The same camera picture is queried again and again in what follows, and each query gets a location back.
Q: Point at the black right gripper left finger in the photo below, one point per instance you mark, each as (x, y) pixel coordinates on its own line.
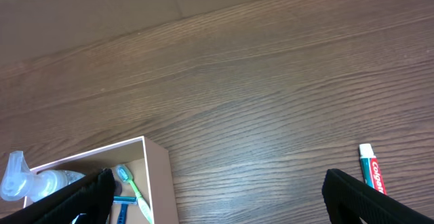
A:
(91, 196)

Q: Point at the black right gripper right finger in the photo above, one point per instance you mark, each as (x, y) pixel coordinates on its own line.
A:
(348, 201)

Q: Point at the blue disposable razor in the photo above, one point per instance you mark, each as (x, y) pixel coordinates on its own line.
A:
(124, 201)

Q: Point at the green white toothbrush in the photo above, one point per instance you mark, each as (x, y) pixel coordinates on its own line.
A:
(126, 176)

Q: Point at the clear green-labelled bottle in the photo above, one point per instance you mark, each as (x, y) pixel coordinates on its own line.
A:
(19, 182)

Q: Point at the white red toothpaste tube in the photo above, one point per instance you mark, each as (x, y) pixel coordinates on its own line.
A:
(371, 171)

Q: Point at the white cardboard box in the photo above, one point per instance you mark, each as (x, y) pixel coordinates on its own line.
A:
(148, 162)

